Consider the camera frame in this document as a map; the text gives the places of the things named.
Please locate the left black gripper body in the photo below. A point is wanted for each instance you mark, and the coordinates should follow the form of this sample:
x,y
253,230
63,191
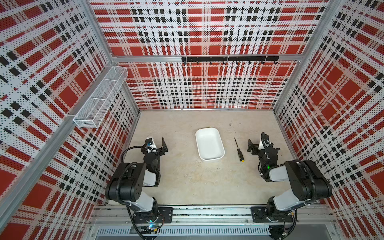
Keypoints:
x,y
159,150

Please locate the white rectangular plastic bin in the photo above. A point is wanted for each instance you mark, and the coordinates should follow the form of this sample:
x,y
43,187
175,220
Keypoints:
x,y
209,144

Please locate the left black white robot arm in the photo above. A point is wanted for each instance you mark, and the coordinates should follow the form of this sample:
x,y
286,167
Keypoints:
x,y
129,180

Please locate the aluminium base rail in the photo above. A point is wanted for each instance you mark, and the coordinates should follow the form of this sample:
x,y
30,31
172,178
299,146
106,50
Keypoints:
x,y
224,222

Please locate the white wire mesh shelf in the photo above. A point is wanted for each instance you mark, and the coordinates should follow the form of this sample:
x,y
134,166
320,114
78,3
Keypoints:
x,y
95,108

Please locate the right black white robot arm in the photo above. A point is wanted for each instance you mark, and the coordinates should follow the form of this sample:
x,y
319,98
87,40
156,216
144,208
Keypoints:
x,y
307,183

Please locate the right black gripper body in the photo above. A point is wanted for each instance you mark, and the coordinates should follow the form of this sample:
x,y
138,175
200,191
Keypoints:
x,y
258,149

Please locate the black yellow screwdriver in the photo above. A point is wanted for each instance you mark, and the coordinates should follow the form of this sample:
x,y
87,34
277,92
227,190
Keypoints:
x,y
240,154

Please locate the black hook rail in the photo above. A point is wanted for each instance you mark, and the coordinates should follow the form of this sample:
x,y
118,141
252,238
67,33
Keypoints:
x,y
261,59

